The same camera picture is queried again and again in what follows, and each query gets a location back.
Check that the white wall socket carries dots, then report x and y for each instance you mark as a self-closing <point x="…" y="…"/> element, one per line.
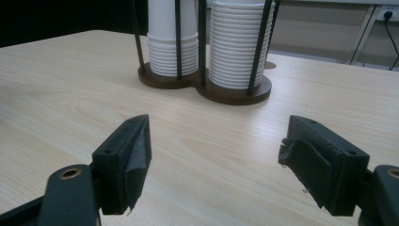
<point x="381" y="12"/>

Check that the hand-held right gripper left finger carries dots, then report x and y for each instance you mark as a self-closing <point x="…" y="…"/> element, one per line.
<point x="120" y="169"/>

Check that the stack of white cups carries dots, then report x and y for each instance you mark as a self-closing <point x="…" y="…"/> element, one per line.
<point x="233" y="47"/>

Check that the white cup left in rack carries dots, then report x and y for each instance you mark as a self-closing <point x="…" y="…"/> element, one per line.
<point x="161" y="56"/>

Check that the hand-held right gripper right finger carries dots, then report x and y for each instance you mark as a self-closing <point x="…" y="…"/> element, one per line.
<point x="332" y="169"/>

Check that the dark wooden cup holder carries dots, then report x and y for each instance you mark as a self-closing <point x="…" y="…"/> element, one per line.
<point x="235" y="95"/>

